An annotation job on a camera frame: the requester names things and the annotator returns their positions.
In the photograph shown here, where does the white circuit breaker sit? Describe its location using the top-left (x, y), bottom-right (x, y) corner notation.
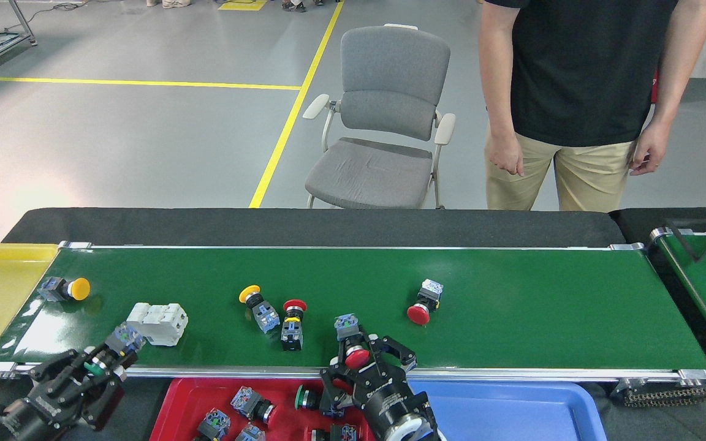
top-left (126, 302), bottom-right (189, 347)

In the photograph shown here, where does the yellow button switch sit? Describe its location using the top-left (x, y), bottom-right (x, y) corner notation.
top-left (239, 285), bottom-right (281, 334)
top-left (38, 276), bottom-right (91, 303)

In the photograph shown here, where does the blue plastic tray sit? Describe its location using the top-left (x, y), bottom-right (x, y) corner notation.
top-left (411, 381), bottom-right (608, 441)

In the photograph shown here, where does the black drive chain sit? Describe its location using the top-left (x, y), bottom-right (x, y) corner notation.
top-left (613, 377), bottom-right (706, 408)

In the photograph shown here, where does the person's left hand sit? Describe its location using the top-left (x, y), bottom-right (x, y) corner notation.
top-left (630, 122), bottom-right (671, 176)

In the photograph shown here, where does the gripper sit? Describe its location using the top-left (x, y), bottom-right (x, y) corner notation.
top-left (0, 349), bottom-right (126, 441)
top-left (319, 334), bottom-right (430, 429)

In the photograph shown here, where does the red mushroom button switch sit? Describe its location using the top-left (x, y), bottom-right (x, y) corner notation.
top-left (406, 279), bottom-right (444, 326)
top-left (334, 314), bottom-right (371, 372)
top-left (230, 386), bottom-right (278, 425)

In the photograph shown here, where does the person's right hand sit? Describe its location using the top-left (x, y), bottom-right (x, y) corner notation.
top-left (487, 132), bottom-right (524, 177)

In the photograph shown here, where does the red plastic tray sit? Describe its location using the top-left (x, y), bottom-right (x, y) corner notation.
top-left (150, 377), bottom-right (360, 441)

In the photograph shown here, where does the red button switch black body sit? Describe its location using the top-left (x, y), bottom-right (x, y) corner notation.
top-left (280, 299), bottom-right (308, 352)

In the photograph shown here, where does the long green conveyor belt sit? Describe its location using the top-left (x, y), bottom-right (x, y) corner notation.
top-left (0, 241), bottom-right (706, 383)

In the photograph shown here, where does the grey office chair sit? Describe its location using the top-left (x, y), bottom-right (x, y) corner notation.
top-left (302, 23), bottom-right (457, 210)

